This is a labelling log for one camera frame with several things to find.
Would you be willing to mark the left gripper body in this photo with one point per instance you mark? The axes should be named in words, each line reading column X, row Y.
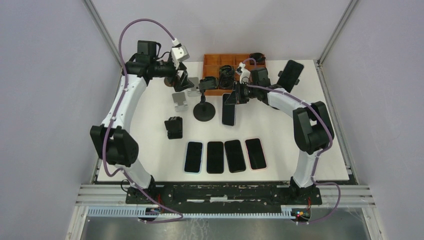
column 177, row 85

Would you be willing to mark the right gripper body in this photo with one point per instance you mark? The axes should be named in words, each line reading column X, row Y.
column 243, row 92

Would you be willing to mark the white folding phone stand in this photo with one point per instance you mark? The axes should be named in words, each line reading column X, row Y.
column 179, row 101

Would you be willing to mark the black round phone stand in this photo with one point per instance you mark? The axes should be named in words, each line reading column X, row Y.
column 205, row 111

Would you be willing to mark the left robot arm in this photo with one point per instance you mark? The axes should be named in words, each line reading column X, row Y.
column 111, row 139

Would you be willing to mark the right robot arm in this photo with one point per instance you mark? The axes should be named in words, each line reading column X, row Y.
column 312, row 127

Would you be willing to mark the brown base phone stand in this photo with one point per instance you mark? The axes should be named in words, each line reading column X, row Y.
column 169, row 81

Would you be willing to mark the small black folding stand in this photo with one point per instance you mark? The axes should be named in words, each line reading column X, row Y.
column 174, row 127

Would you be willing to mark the blue case phone on table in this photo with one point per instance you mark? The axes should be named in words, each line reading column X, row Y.
column 193, row 157

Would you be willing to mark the orange compartment tray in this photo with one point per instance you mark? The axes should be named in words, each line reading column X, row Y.
column 212, row 62

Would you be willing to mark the black round object in tray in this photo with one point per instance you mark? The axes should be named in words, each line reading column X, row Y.
column 259, row 58

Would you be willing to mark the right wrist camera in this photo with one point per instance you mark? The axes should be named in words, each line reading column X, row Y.
column 243, row 72

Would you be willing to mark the white slotted cable duct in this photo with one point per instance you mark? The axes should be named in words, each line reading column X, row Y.
column 145, row 213

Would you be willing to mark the aluminium frame rail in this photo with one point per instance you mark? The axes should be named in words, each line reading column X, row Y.
column 352, row 196

